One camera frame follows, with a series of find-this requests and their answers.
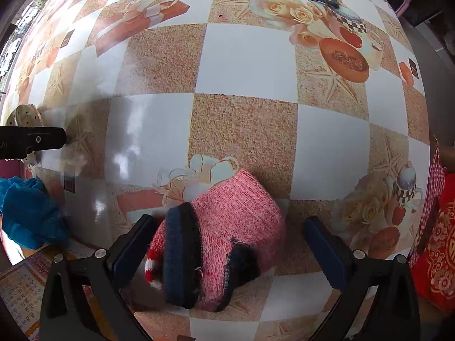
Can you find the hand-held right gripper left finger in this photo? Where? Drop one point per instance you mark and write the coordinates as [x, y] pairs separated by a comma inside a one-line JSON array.
[[133, 255]]

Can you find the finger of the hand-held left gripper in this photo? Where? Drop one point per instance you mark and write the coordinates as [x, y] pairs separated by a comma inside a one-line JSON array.
[[46, 137]]

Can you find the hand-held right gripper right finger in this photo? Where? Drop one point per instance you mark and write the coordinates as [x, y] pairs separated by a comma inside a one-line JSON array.
[[325, 255]]

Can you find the pink knitted sock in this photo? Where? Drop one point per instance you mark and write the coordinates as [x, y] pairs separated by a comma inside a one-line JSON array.
[[241, 216]]

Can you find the white dotted cloth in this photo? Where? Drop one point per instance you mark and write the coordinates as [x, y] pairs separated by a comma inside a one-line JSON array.
[[25, 115]]

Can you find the blue cloth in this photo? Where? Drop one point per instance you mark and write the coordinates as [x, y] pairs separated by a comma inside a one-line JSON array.
[[28, 209]]

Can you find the pink patterned cardboard box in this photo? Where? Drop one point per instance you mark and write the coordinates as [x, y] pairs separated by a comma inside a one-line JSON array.
[[25, 291]]

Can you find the red patterned cushion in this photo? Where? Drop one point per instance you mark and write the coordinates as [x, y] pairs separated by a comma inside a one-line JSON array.
[[440, 248]]

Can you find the red checkered cloth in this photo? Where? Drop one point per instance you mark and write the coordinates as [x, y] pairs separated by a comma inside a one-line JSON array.
[[432, 191]]

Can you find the checkered printed tablecloth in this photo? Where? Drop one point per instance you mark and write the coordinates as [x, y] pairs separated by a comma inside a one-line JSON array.
[[241, 120]]

